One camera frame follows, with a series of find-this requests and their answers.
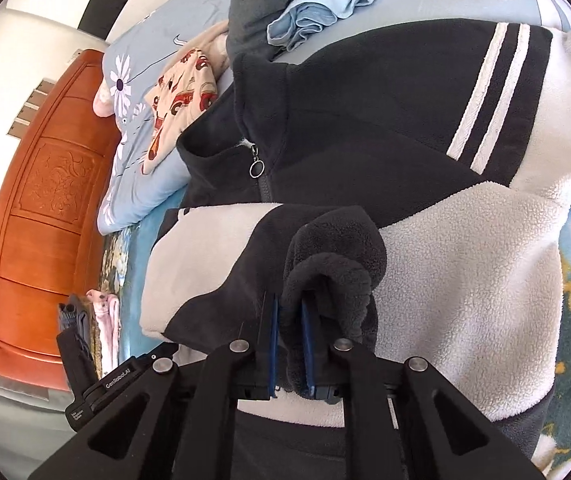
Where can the pink folded cloth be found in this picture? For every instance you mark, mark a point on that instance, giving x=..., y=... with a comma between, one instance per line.
x=108, y=325

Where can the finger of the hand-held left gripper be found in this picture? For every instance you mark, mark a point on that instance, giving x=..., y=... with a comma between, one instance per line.
x=73, y=340

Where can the beige car print garment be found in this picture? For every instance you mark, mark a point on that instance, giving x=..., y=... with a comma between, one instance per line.
x=185, y=95

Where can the grey fleece garment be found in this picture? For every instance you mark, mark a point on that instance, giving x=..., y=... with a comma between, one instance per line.
x=255, y=5

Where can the light blue garment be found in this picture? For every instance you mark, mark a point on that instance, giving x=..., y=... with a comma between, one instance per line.
x=325, y=0

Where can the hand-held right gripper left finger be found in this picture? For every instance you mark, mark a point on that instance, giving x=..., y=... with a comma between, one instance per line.
x=271, y=345

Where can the orange wooden headboard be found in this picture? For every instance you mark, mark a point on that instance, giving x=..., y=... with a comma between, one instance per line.
x=40, y=220

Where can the black and white fleece jacket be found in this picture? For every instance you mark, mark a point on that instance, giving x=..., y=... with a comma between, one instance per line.
x=365, y=120

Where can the beige plush garment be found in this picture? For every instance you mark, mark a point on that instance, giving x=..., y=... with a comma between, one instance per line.
x=210, y=40

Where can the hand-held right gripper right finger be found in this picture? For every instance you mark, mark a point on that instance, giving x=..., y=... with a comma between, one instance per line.
x=310, y=355

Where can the grey wall plate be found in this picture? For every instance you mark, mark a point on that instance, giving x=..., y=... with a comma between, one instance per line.
x=43, y=86
x=32, y=106
x=18, y=128

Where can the small pink garment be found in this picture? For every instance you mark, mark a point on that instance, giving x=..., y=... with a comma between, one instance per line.
x=103, y=102

